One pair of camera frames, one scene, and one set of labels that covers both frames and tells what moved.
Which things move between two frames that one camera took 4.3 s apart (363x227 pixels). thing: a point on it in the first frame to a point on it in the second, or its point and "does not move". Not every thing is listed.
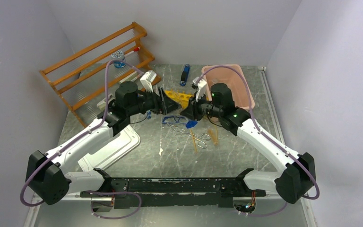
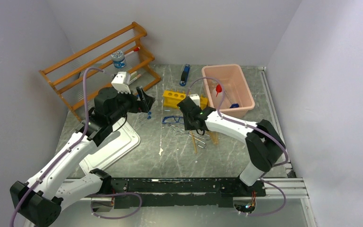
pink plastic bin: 234,81 does not move
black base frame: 211,192 does not move
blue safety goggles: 173,119 does not move
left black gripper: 162,102 to 142,105
